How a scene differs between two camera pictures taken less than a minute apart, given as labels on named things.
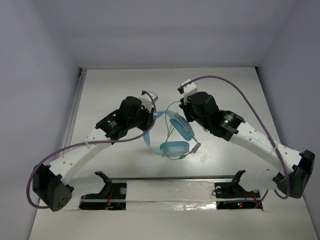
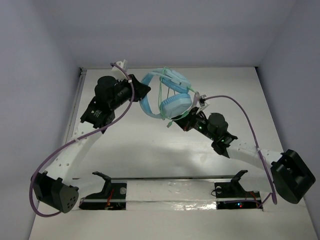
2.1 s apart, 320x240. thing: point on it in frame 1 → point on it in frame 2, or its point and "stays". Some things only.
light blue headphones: (172, 148) → (172, 105)
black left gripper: (148, 119) → (133, 85)
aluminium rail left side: (68, 133) stays
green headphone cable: (166, 137) → (170, 120)
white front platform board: (176, 209) stays
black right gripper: (186, 107) → (186, 122)
